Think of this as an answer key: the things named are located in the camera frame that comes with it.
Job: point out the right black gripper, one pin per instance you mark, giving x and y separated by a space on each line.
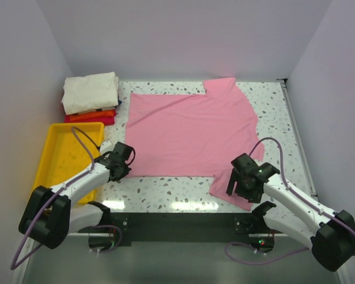
253 196

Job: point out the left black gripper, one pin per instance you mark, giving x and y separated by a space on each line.
126 169

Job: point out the pink t shirt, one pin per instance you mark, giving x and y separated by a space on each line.
193 135

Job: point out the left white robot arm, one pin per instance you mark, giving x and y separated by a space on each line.
51 213

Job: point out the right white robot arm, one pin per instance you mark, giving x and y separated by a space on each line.
331 246

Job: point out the folded red t shirt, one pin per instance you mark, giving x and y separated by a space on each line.
105 120

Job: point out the folded orange t shirt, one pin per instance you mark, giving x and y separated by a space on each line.
89 115

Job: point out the yellow plastic tray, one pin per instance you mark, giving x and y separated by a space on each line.
63 156

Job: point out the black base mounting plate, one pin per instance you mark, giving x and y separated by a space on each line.
185 228

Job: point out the folded cream t shirt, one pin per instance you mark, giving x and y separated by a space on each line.
87 93

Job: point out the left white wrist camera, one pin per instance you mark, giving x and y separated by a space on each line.
106 146

